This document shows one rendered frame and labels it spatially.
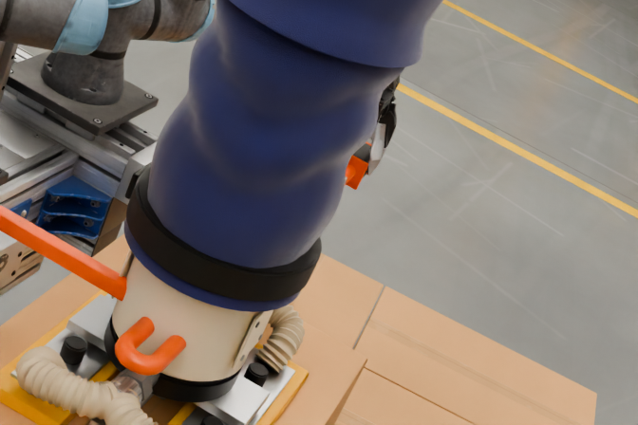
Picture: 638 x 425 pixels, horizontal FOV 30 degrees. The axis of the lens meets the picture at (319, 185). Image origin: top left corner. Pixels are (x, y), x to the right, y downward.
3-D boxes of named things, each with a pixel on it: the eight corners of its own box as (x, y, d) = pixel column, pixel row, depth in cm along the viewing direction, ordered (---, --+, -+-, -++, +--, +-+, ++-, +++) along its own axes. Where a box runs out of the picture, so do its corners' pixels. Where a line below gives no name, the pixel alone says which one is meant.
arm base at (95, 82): (24, 73, 214) (39, 25, 210) (68, 56, 227) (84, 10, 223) (93, 113, 211) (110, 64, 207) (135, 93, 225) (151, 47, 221)
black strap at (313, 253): (268, 330, 126) (281, 301, 124) (84, 225, 130) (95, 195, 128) (334, 252, 146) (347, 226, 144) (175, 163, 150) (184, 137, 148)
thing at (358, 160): (355, 190, 192) (367, 164, 190) (316, 169, 193) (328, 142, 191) (370, 175, 200) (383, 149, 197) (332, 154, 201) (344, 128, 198)
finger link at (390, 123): (365, 146, 192) (365, 95, 190) (368, 143, 194) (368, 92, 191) (393, 149, 191) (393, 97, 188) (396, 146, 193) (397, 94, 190)
